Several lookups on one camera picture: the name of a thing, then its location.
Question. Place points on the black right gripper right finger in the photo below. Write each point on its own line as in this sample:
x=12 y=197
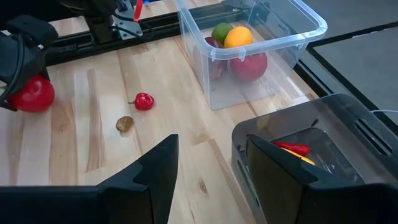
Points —
x=295 y=199

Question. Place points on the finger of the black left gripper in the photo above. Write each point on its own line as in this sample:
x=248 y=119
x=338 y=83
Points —
x=44 y=63
x=6 y=104

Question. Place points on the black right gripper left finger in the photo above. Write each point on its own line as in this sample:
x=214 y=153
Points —
x=93 y=205

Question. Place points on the red chili pepper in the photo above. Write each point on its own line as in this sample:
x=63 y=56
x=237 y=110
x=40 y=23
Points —
x=293 y=147

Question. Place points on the small brown potato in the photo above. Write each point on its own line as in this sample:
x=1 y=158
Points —
x=124 y=124

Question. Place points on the small red bell pepper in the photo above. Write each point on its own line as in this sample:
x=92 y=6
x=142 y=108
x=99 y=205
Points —
x=143 y=101

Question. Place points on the dark maroon plum fruit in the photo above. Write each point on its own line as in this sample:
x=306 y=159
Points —
x=217 y=67

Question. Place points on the orange fruit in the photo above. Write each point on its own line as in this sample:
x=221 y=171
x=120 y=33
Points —
x=238 y=37

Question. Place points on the gray plastic bin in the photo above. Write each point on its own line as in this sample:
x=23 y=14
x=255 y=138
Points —
x=357 y=112

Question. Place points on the clear plastic bin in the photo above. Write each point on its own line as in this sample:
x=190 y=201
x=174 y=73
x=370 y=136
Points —
x=280 y=77

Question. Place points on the silver metal bracket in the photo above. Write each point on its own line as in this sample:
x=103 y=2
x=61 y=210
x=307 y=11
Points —
x=127 y=28

